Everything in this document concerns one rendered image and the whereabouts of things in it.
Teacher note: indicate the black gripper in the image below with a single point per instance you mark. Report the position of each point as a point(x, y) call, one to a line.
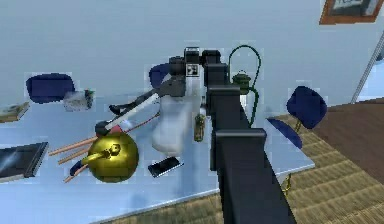
point(176, 85)

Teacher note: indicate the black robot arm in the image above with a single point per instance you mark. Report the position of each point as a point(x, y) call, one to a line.
point(240, 150)

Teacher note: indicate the red thin stick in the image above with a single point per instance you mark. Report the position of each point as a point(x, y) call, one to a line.
point(143, 122)

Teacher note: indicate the blue chair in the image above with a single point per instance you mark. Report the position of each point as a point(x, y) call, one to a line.
point(306, 106)
point(48, 87)
point(157, 76)

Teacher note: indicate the white vase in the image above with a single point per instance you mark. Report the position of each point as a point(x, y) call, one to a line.
point(171, 130)

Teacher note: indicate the gold round kettle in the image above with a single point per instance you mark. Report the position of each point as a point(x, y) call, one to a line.
point(113, 163)

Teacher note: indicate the black mobile phone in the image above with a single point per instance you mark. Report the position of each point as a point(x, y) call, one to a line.
point(165, 166)

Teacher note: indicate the green slim bottle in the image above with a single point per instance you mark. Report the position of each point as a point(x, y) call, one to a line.
point(199, 128)

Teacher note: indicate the brown thin stick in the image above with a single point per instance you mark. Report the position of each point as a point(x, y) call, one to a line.
point(71, 146)
point(75, 174)
point(73, 156)

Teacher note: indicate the small blue object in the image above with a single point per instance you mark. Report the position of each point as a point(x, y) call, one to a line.
point(75, 167)

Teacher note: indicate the pale book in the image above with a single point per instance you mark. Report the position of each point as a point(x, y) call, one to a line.
point(13, 111)

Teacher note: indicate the grey slanted pole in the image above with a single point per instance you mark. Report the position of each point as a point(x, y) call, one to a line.
point(365, 71)

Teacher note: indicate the brown framed wall picture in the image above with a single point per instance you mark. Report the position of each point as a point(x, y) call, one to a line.
point(350, 15)

